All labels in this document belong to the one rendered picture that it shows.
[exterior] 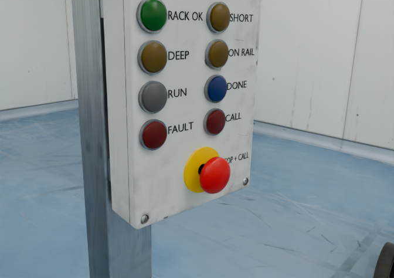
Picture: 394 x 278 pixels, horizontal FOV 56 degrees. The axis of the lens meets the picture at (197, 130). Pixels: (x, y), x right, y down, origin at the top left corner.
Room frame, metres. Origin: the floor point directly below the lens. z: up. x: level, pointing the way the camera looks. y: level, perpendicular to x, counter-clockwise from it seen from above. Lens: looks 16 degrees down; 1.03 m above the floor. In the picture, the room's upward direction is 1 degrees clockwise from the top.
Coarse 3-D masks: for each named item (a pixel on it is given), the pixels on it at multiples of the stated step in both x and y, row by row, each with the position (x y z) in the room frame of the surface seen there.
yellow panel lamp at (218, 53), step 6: (216, 42) 0.39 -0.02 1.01; (222, 42) 0.39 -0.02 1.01; (210, 48) 0.38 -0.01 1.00; (216, 48) 0.38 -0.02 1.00; (222, 48) 0.39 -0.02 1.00; (210, 54) 0.38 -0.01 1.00; (216, 54) 0.38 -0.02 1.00; (222, 54) 0.39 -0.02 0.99; (228, 54) 0.40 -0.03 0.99; (210, 60) 0.38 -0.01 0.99; (216, 60) 0.38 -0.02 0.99; (222, 60) 0.39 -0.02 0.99; (216, 66) 0.39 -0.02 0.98
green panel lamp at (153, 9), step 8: (152, 0) 0.33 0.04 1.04; (144, 8) 0.33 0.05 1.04; (152, 8) 0.33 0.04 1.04; (160, 8) 0.34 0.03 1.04; (144, 16) 0.33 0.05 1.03; (152, 16) 0.33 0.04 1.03; (160, 16) 0.34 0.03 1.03; (144, 24) 0.33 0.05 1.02; (152, 24) 0.33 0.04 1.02; (160, 24) 0.34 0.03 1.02
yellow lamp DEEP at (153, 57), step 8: (144, 48) 0.33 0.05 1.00; (152, 48) 0.33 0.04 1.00; (160, 48) 0.34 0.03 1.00; (144, 56) 0.33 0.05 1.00; (152, 56) 0.33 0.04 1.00; (160, 56) 0.34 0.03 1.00; (144, 64) 0.33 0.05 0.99; (152, 64) 0.33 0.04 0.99; (160, 64) 0.34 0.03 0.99; (152, 72) 0.33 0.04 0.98
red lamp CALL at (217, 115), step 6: (210, 114) 0.38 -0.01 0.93; (216, 114) 0.39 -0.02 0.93; (222, 114) 0.39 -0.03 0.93; (210, 120) 0.38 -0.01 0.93; (216, 120) 0.39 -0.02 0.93; (222, 120) 0.39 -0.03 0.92; (210, 126) 0.38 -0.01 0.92; (216, 126) 0.39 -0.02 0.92; (222, 126) 0.39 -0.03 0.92; (210, 132) 0.38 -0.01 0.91; (216, 132) 0.39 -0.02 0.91
